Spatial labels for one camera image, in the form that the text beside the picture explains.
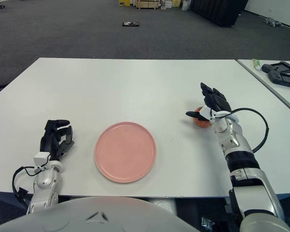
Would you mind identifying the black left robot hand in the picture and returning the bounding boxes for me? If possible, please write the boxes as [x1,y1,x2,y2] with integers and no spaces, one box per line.
[40,119,75,161]

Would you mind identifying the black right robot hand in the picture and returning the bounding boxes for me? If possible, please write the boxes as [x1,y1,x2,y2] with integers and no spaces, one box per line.
[185,82,232,121]

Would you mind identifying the red apple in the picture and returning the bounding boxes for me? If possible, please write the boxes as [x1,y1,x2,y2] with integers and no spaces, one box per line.
[192,106,212,128]

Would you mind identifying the pink round plate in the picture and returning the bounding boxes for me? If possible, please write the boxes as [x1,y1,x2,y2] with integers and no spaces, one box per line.
[94,121,157,184]

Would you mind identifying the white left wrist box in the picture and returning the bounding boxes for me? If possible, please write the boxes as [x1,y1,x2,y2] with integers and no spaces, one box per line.
[33,151,51,168]

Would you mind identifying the black framed handheld controller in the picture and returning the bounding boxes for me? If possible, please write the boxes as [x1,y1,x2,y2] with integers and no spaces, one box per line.
[261,61,290,74]

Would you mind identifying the grey handheld controller with screen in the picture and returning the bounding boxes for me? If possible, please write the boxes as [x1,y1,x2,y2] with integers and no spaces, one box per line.
[267,71,290,90]

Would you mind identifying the white side table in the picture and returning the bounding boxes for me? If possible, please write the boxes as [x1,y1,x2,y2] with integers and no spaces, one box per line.
[236,59,290,119]

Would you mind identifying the grey robot torso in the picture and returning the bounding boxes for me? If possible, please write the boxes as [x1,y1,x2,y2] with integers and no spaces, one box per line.
[0,196,203,232]

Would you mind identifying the black curtain partition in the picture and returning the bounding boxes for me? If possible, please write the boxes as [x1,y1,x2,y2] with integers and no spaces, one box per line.
[189,0,249,28]

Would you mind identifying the grey robot dog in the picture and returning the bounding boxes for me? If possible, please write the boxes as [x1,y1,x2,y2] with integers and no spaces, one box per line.
[263,17,284,28]

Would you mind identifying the stack of white boxes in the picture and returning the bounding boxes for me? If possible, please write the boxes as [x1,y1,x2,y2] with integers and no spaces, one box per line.
[159,0,173,10]

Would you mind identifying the wooden pallet crate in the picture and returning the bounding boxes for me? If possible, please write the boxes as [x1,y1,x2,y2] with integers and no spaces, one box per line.
[136,0,160,10]

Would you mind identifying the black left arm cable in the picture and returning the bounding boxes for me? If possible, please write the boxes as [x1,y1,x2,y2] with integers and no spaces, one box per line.
[12,166,39,199]

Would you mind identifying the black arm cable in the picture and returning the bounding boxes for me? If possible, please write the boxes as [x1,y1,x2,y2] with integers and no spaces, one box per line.
[12,166,39,199]
[214,107,269,153]

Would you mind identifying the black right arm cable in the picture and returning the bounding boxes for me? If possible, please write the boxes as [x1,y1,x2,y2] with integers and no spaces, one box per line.
[214,107,269,153]

